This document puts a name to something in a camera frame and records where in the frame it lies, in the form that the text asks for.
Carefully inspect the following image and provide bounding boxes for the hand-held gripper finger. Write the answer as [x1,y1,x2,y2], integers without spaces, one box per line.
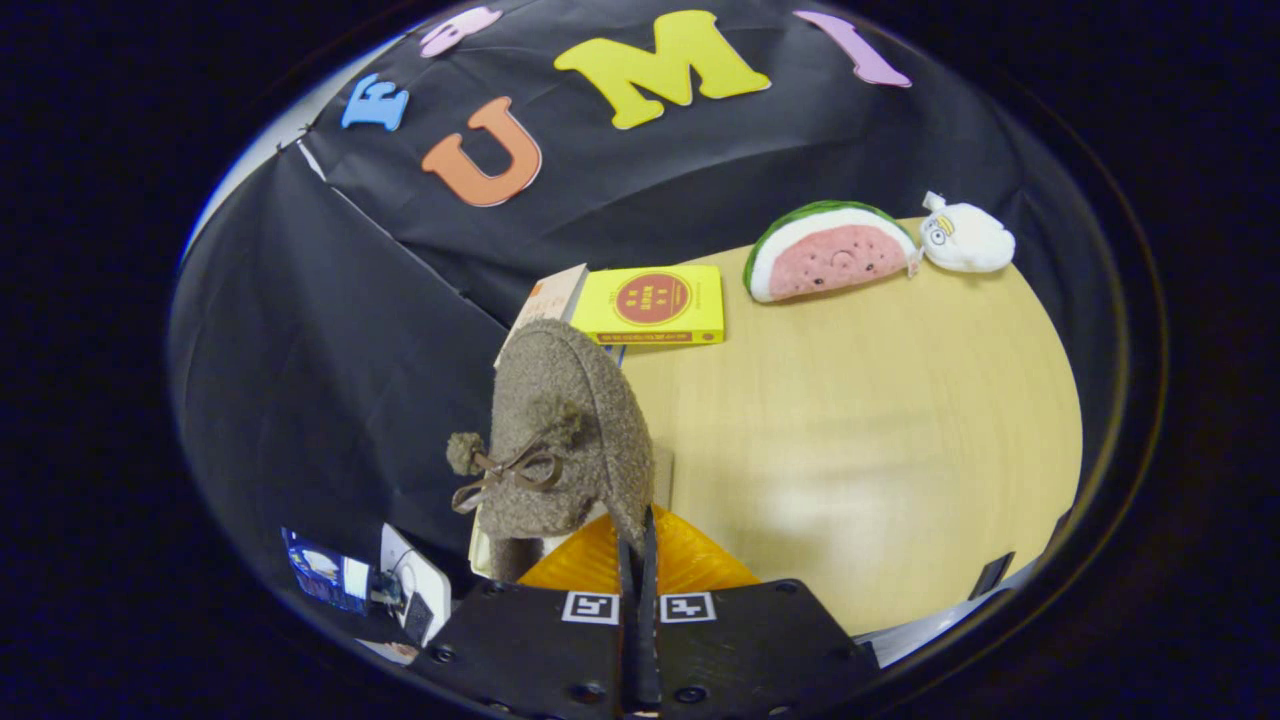
[640,503,881,720]
[410,505,643,720]

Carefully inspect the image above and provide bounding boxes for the cream fabric storage box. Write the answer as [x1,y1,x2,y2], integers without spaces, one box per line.
[468,445,677,583]

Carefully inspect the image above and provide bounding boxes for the brown felt shoe with bow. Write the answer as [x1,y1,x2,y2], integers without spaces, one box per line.
[446,318,657,583]

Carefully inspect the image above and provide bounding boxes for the white flat device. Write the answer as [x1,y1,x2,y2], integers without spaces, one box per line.
[378,522,453,648]

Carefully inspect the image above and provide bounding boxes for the blue printed card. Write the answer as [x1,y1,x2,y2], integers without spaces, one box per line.
[282,527,373,614]

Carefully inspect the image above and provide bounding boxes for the yellow book with red label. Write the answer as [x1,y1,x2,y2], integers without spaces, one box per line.
[570,264,727,348]

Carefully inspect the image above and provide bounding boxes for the beige paperback book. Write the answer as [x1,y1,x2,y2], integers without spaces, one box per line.
[494,263,591,369]

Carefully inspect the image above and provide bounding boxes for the watermelon slice plush toy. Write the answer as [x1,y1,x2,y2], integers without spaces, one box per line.
[743,200,921,304]

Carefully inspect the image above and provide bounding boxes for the white plush toy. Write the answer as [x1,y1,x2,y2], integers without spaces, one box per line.
[918,191,1017,274]

